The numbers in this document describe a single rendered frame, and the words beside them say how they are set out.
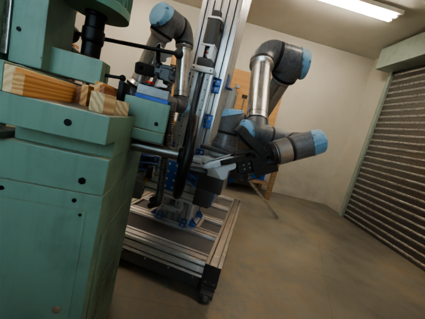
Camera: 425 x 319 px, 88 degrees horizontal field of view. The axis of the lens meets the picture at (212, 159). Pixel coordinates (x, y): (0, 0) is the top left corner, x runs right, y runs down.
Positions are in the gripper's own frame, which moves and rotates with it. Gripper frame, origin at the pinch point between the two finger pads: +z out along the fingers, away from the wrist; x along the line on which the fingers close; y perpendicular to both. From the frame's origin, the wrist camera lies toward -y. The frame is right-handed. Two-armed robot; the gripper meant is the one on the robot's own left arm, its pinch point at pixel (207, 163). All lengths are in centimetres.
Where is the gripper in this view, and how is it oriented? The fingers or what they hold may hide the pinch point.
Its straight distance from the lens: 64.1
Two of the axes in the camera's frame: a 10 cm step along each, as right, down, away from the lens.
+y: 2.4, 9.6, 1.7
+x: -0.9, -1.5, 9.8
